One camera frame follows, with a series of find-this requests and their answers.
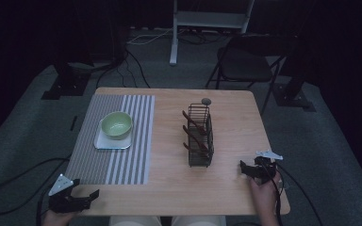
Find green bowl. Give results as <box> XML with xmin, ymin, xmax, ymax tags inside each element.
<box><xmin>101</xmin><ymin>111</ymin><xmax>134</xmax><ymax>141</ymax></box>

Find black stand base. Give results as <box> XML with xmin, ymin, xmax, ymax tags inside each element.
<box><xmin>271</xmin><ymin>53</ymin><xmax>317</xmax><ymax>113</ymax></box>
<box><xmin>41</xmin><ymin>60</ymin><xmax>92</xmax><ymax>102</ymax></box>

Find white square plate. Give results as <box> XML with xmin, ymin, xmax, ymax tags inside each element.
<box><xmin>93</xmin><ymin>118</ymin><xmax>135</xmax><ymax>151</ymax></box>

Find white floor cable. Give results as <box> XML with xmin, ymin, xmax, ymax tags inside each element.
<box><xmin>126</xmin><ymin>27</ymin><xmax>178</xmax><ymax>45</ymax></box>

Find grey striped placemat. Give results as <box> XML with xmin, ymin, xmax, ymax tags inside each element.
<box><xmin>64</xmin><ymin>93</ymin><xmax>156</xmax><ymax>186</ymax></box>

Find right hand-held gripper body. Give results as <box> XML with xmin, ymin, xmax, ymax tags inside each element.
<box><xmin>252</xmin><ymin>149</ymin><xmax>285</xmax><ymax>185</ymax></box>

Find person's legs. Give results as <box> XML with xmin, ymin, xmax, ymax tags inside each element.
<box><xmin>108</xmin><ymin>215</ymin><xmax>228</xmax><ymax>226</ymax></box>

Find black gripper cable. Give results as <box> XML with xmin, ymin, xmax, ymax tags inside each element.
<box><xmin>260</xmin><ymin>159</ymin><xmax>324</xmax><ymax>226</ymax></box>
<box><xmin>0</xmin><ymin>153</ymin><xmax>74</xmax><ymax>226</ymax></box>

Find black folding chair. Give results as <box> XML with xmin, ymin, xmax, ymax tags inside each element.
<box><xmin>205</xmin><ymin>33</ymin><xmax>288</xmax><ymax>116</ymax></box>

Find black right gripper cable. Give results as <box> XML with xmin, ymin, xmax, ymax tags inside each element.
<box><xmin>260</xmin><ymin>159</ymin><xmax>324</xmax><ymax>226</ymax></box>

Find white metal stand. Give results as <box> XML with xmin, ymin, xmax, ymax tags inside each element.
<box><xmin>169</xmin><ymin>0</ymin><xmax>255</xmax><ymax>66</ymax></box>

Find black floor cable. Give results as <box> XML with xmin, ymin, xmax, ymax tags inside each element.
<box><xmin>95</xmin><ymin>50</ymin><xmax>152</xmax><ymax>89</ymax></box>

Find person's right hand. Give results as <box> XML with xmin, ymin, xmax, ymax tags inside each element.
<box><xmin>248</xmin><ymin>170</ymin><xmax>283</xmax><ymax>218</ymax></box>

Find black wire dish rack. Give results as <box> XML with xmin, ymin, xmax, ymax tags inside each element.
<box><xmin>182</xmin><ymin>103</ymin><xmax>215</xmax><ymax>169</ymax></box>

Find person's left hand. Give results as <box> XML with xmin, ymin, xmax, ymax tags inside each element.
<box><xmin>41</xmin><ymin>209</ymin><xmax>76</xmax><ymax>226</ymax></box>

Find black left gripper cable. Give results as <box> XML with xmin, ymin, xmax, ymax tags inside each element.
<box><xmin>0</xmin><ymin>153</ymin><xmax>74</xmax><ymax>226</ymax></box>

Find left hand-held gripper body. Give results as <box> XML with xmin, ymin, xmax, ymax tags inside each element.
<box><xmin>47</xmin><ymin>173</ymin><xmax>92</xmax><ymax>215</ymax></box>

